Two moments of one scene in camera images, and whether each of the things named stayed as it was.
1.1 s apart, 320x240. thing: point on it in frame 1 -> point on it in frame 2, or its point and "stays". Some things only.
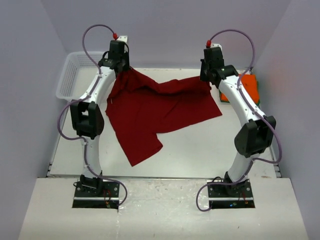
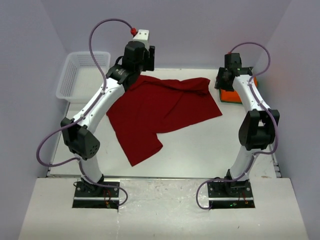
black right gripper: (203, 76) -> (219, 84)
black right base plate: (237, 195) stays
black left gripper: (126, 55) -> (149, 56)
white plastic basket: (78, 69) stays
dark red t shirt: (139, 107) stays
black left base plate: (109, 198) stays
